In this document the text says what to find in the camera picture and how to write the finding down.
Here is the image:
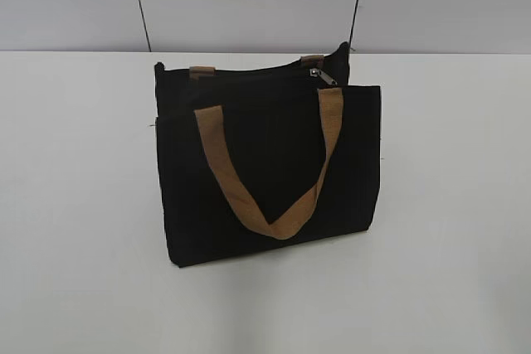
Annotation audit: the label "black tote bag brown handles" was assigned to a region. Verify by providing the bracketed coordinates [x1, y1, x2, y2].
[154, 43, 382, 267]

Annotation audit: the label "metal zipper pull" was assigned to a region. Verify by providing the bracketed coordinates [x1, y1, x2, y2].
[309, 68, 338, 86]

